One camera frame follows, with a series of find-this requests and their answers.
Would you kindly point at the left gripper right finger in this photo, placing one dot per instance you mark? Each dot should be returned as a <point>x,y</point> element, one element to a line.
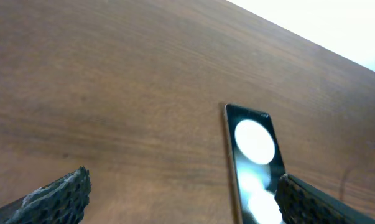
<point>300,202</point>

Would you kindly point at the black smartphone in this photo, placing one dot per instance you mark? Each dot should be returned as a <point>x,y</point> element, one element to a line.
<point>255,163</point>

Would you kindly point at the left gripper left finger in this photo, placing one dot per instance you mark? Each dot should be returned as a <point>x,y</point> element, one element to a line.
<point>62,201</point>

